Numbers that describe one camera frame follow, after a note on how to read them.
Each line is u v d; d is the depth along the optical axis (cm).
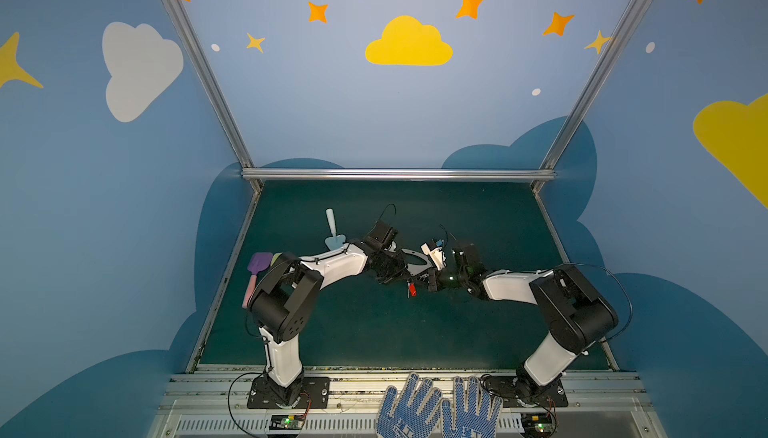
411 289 91
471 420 70
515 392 74
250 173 116
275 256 102
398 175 128
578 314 48
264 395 73
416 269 92
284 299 49
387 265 80
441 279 82
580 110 97
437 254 86
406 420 70
